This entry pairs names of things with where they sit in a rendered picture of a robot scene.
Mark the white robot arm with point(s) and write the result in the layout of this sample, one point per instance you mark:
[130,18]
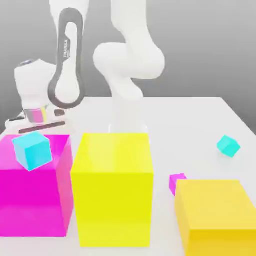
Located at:
[128,60]

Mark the small magenta cube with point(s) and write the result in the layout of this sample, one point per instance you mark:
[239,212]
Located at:
[173,182]

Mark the large yellow box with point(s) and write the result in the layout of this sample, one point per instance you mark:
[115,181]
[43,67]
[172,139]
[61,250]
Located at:
[114,190]

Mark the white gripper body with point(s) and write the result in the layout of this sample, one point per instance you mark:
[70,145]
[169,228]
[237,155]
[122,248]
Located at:
[43,126]

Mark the large orange box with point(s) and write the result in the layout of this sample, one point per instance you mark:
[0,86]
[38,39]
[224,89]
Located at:
[218,216]

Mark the small cyan cube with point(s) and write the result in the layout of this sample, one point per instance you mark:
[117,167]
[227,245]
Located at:
[33,150]

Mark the small teal cube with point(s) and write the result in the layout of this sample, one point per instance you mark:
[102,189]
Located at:
[228,146]

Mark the large magenta box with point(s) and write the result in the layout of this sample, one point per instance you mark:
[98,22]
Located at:
[30,196]

